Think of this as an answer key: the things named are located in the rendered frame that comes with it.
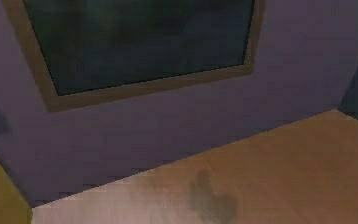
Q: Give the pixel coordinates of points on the brown framed dark window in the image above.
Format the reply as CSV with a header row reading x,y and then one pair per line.
x,y
140,43

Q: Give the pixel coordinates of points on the yellow-brown wooden cabinet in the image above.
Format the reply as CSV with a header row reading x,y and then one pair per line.
x,y
0,193

